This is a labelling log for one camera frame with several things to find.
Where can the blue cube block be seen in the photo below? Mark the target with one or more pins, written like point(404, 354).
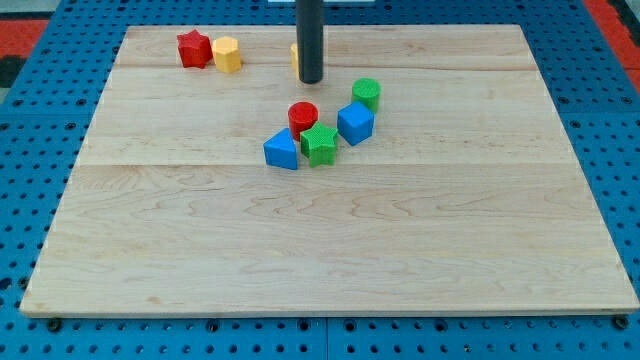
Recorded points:
point(355, 122)

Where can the green star block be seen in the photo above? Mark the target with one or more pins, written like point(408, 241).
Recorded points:
point(319, 144)

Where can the green cylinder block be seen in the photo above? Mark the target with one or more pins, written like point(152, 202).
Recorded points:
point(368, 92)

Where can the yellow block behind rod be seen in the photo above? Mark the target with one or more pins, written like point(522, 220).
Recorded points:
point(294, 58)

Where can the wooden board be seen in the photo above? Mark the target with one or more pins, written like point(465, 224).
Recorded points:
point(466, 200)

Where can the yellow hexagon block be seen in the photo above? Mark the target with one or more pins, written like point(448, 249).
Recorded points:
point(226, 54)

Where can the blue triangle block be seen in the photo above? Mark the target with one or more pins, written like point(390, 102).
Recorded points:
point(280, 150)

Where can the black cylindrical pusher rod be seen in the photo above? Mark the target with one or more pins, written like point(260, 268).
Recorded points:
point(310, 39)

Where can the red cylinder block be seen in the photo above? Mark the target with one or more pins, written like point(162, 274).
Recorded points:
point(301, 117)

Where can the red star block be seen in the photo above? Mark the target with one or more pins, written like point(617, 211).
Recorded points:
point(194, 49)

